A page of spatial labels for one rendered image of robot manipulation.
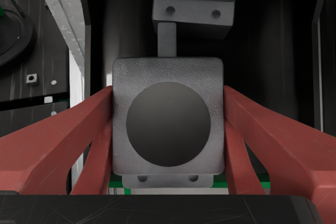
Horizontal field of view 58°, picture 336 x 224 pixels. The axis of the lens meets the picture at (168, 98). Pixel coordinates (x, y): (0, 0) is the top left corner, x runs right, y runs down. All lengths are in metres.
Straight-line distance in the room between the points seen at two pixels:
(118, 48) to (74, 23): 0.04
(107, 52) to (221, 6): 0.08
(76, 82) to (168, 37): 0.36
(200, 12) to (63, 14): 0.09
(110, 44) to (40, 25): 0.40
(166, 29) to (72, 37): 0.09
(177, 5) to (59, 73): 0.37
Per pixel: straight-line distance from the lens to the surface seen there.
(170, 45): 0.16
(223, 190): 0.35
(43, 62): 0.54
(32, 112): 0.50
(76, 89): 0.50
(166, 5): 0.17
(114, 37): 0.20
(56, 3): 0.21
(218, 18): 0.17
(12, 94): 0.53
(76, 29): 0.23
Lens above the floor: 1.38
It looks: 62 degrees down
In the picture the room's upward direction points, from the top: 2 degrees counter-clockwise
